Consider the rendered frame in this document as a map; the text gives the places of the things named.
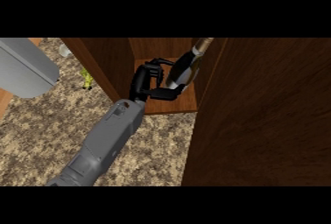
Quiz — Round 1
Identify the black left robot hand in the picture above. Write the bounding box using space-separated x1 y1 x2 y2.
128 57 187 103

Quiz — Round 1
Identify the dark wine bottle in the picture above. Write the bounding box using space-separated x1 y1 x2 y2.
164 38 215 91

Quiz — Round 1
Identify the brown wooden cabinet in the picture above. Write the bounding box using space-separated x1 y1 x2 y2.
59 38 230 116

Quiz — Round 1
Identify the brown wooden cabinet door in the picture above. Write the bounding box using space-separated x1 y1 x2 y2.
180 38 331 187

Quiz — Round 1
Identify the yellow-green small object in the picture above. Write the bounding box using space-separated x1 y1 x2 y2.
79 67 94 91

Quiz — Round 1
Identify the pale translucent small object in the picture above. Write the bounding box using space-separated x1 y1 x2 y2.
56 43 74 59

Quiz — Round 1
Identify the grey appliance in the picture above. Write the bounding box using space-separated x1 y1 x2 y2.
0 38 60 99

